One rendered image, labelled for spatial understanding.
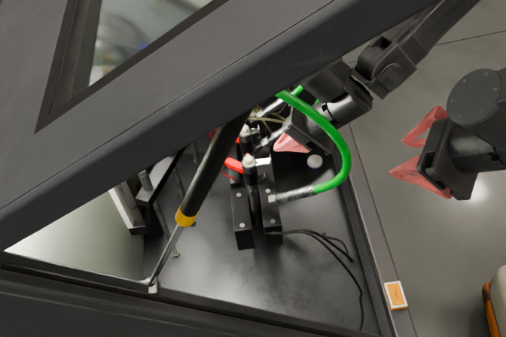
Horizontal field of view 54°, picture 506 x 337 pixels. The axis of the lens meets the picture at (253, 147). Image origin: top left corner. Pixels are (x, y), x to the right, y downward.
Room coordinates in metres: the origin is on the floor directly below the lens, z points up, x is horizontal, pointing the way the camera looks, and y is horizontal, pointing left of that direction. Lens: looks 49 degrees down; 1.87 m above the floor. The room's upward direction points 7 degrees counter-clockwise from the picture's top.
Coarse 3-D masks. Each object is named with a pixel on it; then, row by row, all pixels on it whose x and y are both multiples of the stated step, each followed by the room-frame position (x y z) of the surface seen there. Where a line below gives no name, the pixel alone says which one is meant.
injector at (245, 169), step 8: (248, 168) 0.58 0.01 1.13; (256, 168) 0.59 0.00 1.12; (248, 176) 0.58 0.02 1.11; (256, 176) 0.59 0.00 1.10; (264, 176) 0.59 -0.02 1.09; (248, 184) 0.59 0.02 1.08; (256, 184) 0.59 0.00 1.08; (248, 192) 0.59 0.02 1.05; (256, 192) 0.59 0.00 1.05; (256, 200) 0.59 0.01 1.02; (256, 208) 0.59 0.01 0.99; (256, 216) 0.59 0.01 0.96; (256, 224) 0.59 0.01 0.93
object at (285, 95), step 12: (276, 96) 0.49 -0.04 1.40; (288, 96) 0.49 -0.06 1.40; (300, 108) 0.48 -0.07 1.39; (312, 108) 0.48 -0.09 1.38; (324, 120) 0.47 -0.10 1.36; (336, 132) 0.46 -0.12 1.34; (336, 144) 0.46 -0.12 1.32; (348, 156) 0.45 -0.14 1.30; (348, 168) 0.45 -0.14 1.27; (336, 180) 0.46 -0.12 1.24
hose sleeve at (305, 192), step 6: (306, 186) 0.49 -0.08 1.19; (312, 186) 0.48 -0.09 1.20; (282, 192) 0.50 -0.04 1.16; (288, 192) 0.49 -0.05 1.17; (294, 192) 0.49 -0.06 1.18; (300, 192) 0.48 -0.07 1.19; (306, 192) 0.47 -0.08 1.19; (312, 192) 0.47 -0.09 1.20; (276, 198) 0.49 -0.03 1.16; (282, 198) 0.49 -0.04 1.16; (288, 198) 0.48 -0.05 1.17; (294, 198) 0.48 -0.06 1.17; (300, 198) 0.48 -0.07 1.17
